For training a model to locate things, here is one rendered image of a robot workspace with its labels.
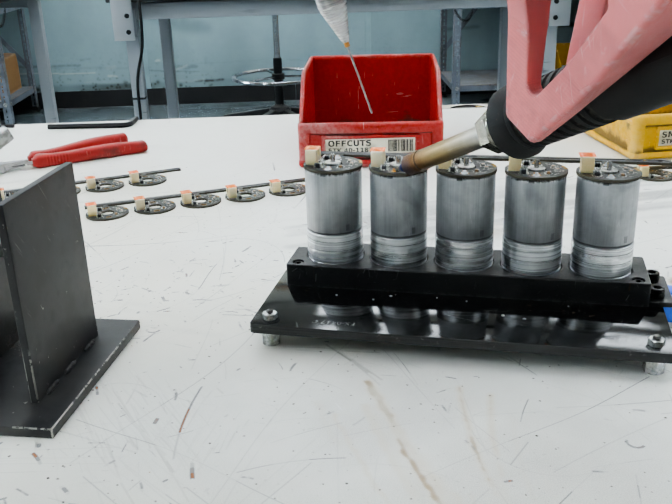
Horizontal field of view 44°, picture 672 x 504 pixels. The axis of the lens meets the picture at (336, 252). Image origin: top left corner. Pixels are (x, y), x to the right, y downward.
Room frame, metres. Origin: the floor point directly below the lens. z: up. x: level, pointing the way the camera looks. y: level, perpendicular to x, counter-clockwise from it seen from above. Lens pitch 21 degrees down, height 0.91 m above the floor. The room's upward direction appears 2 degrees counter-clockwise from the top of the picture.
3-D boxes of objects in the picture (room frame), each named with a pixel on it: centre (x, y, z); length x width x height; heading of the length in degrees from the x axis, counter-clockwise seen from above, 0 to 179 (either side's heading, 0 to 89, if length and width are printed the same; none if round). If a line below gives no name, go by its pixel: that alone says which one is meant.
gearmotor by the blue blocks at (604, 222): (0.32, -0.11, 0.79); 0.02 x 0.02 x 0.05
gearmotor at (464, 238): (0.33, -0.05, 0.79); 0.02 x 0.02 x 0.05
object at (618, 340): (0.31, -0.05, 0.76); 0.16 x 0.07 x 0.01; 77
